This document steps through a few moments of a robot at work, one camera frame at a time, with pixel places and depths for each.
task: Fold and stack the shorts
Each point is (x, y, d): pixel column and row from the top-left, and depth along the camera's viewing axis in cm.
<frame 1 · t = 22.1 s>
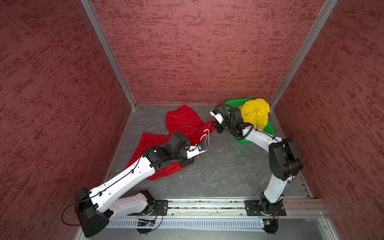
left hand: (192, 155, 73), fingers closed
right hand: (211, 123, 92), fingers closed
green plastic basket: (237, 103, 116), point 8 cm above the table
red shorts: (180, 120, 113), on the table
yellow shorts: (255, 111, 106), point 11 cm above the table

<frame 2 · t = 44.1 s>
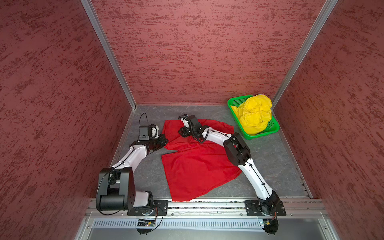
left hand: (168, 142, 89), fingers closed
right hand: (181, 132, 104), fingers open
red shorts: (195, 169, 89), on the table
the other named things where they were.

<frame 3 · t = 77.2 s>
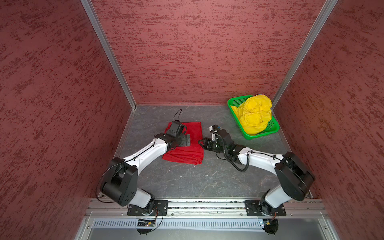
left hand: (181, 142, 89), fingers open
right hand: (199, 145, 85), fingers open
red shorts: (193, 154, 95), on the table
the other named things where they were.

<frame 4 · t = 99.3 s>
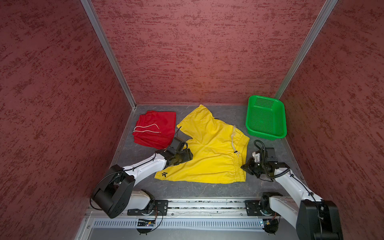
left hand: (189, 159, 87), fingers open
right hand: (239, 169, 84), fingers closed
green plastic basket: (266, 118, 116), on the table
red shorts: (155, 129, 106), point 3 cm above the table
yellow shorts: (219, 152, 96), on the table

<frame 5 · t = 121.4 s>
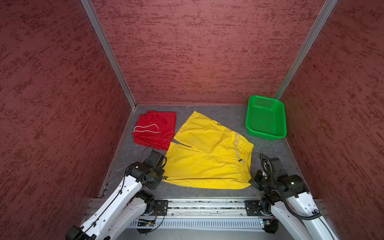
left hand: (162, 180, 77), fingers closed
right hand: (248, 185, 74), fingers closed
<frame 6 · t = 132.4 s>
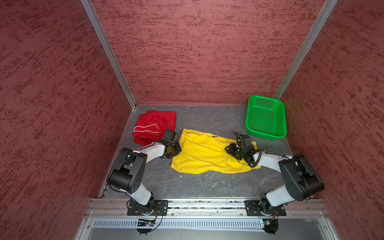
left hand: (180, 153, 94), fingers closed
right hand: (225, 152, 93), fingers open
yellow shorts: (200, 152, 95), point 2 cm above the table
the other named things where they were.

